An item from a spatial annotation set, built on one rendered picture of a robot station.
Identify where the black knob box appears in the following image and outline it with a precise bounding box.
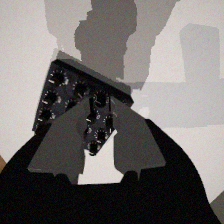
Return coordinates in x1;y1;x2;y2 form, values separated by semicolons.
32;59;134;156

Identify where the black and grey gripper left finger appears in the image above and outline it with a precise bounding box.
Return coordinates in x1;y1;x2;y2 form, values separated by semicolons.
0;97;93;211

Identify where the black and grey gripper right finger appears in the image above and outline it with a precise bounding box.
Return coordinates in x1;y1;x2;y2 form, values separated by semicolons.
109;96;221;224

